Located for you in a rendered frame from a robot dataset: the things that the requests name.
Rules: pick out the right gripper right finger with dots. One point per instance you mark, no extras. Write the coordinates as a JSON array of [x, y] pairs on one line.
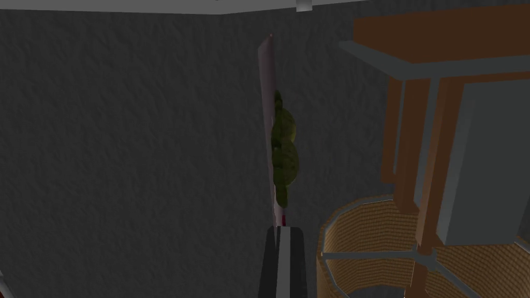
[[292, 269]]

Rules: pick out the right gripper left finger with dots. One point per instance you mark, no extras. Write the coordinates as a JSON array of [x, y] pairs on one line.
[[269, 273]]

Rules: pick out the round wicker basket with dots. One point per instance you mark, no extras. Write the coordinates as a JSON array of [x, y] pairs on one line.
[[364, 236]]

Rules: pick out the green leafy plant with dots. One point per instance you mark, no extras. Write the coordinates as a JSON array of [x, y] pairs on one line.
[[285, 161]]

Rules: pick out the pink flat upright panel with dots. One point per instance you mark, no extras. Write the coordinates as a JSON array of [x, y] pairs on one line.
[[267, 82]]

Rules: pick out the brown and grey wooden furniture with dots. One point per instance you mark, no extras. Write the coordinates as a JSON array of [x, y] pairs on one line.
[[463, 136]]

